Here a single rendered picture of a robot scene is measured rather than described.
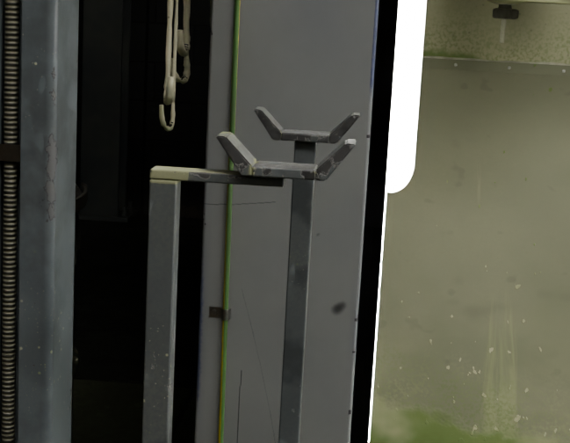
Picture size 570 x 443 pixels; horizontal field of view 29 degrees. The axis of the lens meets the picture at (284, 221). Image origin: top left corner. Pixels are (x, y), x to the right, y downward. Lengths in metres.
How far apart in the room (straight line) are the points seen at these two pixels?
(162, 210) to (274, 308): 0.61
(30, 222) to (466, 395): 2.08
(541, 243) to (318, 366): 1.69
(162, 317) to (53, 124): 0.16
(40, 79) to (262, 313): 0.58
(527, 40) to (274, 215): 1.96
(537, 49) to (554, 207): 0.46
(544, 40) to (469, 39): 0.20
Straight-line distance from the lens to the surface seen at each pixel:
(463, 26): 3.09
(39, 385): 0.77
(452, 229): 2.87
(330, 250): 1.22
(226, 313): 1.24
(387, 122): 1.21
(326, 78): 1.20
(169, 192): 0.64
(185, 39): 1.30
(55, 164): 0.74
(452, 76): 3.07
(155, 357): 0.66
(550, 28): 3.11
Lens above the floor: 1.18
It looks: 10 degrees down
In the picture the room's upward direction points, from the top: 3 degrees clockwise
